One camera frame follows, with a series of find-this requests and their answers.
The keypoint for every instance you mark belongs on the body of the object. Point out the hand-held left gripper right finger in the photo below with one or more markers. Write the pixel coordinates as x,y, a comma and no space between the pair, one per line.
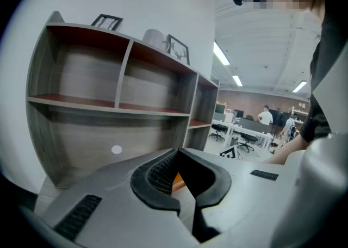
250,200

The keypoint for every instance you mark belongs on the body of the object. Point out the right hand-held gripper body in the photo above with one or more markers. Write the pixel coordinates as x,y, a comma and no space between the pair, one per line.
231,153

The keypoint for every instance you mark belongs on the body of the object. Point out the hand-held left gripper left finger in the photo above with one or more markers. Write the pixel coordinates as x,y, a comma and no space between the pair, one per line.
114,209

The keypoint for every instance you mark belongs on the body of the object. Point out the grey wooden desk with shelves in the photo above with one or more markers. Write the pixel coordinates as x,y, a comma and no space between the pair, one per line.
89,130

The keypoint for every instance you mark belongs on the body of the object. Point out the person's right forearm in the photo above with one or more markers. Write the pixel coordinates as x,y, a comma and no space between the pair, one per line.
288,150

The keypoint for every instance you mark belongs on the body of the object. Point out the grey desk partition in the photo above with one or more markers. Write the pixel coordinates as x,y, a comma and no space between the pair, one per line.
254,125

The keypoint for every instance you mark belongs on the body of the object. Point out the grey waste bin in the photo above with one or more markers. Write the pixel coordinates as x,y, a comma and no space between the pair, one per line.
234,141

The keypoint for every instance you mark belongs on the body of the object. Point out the black office chair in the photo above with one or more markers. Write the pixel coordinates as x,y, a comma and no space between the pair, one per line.
218,130
247,139

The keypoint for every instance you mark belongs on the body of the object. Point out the long ceiling light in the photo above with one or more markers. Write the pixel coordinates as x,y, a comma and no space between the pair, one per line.
237,81
299,86
221,53

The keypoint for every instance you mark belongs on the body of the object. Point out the person's black shirt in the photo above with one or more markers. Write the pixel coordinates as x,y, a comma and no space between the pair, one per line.
320,100

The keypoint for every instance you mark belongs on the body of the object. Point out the white mug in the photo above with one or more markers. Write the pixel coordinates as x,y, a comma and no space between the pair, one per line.
153,38

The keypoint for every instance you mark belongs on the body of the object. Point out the large black antler picture frame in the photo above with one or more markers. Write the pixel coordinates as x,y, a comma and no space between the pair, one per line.
179,49

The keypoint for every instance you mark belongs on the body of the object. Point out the small black picture frame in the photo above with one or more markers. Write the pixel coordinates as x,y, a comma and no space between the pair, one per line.
107,22

